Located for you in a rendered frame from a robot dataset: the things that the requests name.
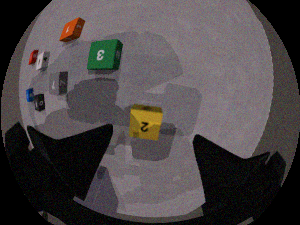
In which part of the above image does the blue block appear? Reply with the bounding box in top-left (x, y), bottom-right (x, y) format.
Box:
top-left (27, 88), bottom-right (35, 101)

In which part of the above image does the orange block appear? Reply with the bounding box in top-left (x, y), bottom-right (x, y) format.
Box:
top-left (60, 16), bottom-right (85, 43)

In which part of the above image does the red block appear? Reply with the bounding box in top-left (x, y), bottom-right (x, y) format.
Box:
top-left (28, 50), bottom-right (38, 66)

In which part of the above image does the green block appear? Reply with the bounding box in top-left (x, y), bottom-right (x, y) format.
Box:
top-left (86, 39), bottom-right (123, 71)

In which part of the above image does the yellow block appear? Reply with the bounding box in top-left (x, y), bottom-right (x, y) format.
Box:
top-left (129, 104), bottom-right (162, 140)

